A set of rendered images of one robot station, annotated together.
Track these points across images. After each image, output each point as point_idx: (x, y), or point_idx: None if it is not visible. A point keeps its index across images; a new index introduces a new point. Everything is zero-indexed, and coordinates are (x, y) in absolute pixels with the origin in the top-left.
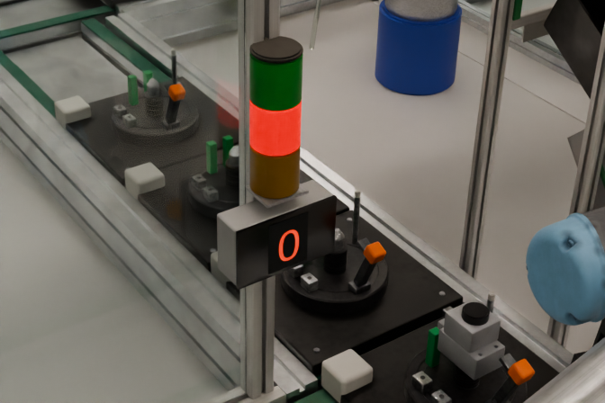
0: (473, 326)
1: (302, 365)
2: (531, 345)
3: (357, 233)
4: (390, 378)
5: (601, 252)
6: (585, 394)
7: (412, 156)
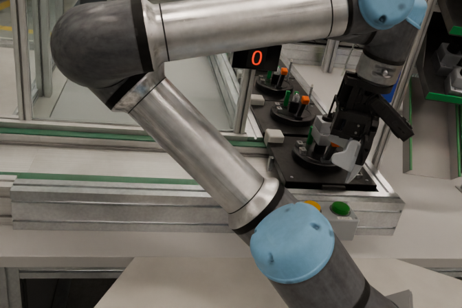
0: (324, 121)
1: (260, 132)
2: None
3: (308, 104)
4: (290, 144)
5: None
6: None
7: None
